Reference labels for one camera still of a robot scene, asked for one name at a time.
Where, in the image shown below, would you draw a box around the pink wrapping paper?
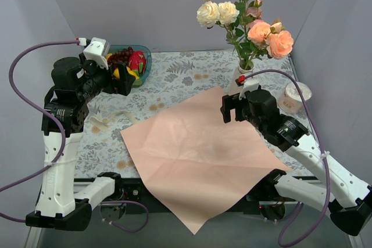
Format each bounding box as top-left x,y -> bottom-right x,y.
121,87 -> 287,233

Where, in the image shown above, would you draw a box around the dark purple grapes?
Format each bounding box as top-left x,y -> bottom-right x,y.
106,46 -> 134,70

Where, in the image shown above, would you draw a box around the aluminium frame rail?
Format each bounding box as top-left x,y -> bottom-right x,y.
69,177 -> 323,202

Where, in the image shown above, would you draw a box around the white rose flower stem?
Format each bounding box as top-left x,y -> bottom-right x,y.
196,0 -> 254,61

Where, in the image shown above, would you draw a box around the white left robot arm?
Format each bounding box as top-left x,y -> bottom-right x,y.
26,56 -> 135,231

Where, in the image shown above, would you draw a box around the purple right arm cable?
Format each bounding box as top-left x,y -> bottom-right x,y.
244,69 -> 332,247

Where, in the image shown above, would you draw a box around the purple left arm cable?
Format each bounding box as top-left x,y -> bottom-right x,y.
0,38 -> 149,233

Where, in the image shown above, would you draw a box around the floral patterned table mat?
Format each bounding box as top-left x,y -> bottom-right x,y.
69,49 -> 328,179

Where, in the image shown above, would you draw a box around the teal plastic fruit basket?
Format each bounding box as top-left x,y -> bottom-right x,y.
106,45 -> 152,87

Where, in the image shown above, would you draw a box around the white ribbed ceramic vase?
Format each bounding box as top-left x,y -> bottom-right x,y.
228,63 -> 255,95

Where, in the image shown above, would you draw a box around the yellow lemon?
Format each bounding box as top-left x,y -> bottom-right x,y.
113,67 -> 140,80

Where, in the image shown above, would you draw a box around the pink rose flower stem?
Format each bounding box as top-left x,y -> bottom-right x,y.
246,0 -> 262,28

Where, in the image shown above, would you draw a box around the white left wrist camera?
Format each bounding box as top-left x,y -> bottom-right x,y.
83,37 -> 110,70

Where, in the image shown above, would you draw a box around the peach bud flower stem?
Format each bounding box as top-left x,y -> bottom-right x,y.
238,19 -> 294,70

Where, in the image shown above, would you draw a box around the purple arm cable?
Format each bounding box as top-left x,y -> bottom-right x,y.
0,38 -> 149,233
244,69 -> 332,247

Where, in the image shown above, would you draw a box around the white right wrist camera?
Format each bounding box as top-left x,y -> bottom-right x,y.
235,75 -> 260,100

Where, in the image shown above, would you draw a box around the beige printed ribbon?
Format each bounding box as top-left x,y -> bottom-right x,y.
89,111 -> 139,132

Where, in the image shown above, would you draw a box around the red dragon fruit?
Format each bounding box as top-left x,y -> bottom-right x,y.
128,51 -> 146,76

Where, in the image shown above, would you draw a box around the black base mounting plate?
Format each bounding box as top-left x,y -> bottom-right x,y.
98,178 -> 291,214

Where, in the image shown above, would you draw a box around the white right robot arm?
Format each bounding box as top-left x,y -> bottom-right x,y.
220,89 -> 371,236

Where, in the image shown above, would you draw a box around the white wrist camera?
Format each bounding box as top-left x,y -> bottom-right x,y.
235,75 -> 260,100
83,37 -> 110,70

